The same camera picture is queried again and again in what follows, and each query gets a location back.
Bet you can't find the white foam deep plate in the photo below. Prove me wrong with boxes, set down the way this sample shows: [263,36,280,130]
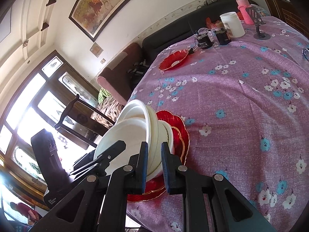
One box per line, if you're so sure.
[94,100,155,175]

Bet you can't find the large red glass plate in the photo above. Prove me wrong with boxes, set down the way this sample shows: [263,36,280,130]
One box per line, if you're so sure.
[127,110,190,203]

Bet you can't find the cream plastic bowl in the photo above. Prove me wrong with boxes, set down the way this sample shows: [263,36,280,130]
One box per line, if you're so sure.
[146,106,174,181]

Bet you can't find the dark wooden chair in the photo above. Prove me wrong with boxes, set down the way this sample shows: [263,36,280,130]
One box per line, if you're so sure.
[54,94,115,148]

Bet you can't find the brown armchair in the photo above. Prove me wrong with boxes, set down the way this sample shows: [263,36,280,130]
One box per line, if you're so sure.
[97,43,143,105]

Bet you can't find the small red glass dish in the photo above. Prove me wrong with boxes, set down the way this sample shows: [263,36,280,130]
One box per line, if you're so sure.
[159,49,189,71]

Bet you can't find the purple floral tablecloth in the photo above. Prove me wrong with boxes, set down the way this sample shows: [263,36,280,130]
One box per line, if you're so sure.
[130,16,308,231]

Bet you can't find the black sofa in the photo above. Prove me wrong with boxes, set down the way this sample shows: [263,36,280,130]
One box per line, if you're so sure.
[142,0,238,63]

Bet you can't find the black ink bottle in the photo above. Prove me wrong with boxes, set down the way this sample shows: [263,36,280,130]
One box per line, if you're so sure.
[194,29,213,49]

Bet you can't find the framed horse painting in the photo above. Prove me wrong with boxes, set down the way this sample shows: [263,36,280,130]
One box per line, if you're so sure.
[69,0,130,42]

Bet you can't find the dark jar with red label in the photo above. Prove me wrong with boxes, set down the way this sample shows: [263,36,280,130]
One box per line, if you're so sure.
[214,21,231,45]

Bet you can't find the white plastic jar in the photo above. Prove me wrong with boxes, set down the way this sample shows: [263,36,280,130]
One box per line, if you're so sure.
[220,12,245,38]

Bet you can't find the black phone stand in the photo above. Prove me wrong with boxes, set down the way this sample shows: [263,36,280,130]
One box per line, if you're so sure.
[246,6,271,40]

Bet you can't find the pink sleeved thermos bottle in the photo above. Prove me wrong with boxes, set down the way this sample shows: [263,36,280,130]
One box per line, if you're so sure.
[236,0,254,25]

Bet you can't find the brick pattern wooden counter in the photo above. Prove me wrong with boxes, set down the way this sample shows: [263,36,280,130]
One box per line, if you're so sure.
[265,0,308,38]

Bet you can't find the purple frame eyeglasses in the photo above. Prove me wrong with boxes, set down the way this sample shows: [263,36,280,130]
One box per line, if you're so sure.
[302,48,309,61]

